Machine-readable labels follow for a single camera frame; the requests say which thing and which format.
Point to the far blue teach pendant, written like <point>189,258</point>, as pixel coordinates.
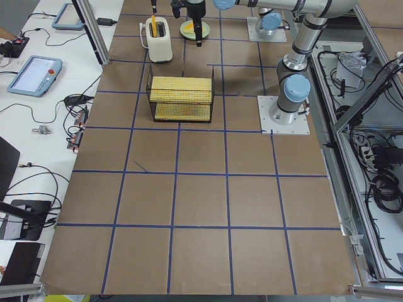
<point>67,19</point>

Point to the white two-slot toaster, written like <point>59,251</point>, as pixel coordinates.
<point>159,48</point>

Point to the black power adapter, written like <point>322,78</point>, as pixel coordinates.
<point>105,21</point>

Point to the wooden shelf block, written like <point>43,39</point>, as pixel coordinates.
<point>181,97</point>

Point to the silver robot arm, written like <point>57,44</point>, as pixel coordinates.
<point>268,21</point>
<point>294,86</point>

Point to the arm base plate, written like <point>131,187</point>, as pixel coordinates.
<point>257,33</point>
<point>275,121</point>

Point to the blue teach pendant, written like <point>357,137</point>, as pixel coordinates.
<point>36,76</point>
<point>67,19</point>

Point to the aluminium frame post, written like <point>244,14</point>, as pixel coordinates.
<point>87,18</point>

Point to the bread slice in toaster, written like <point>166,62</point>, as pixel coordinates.
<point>154,26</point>

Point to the near blue teach pendant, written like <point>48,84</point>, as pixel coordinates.
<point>36,76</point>

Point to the triangular bread on plate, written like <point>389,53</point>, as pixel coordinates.
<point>189,28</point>

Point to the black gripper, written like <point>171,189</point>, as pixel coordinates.
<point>153,2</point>
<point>196,10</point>

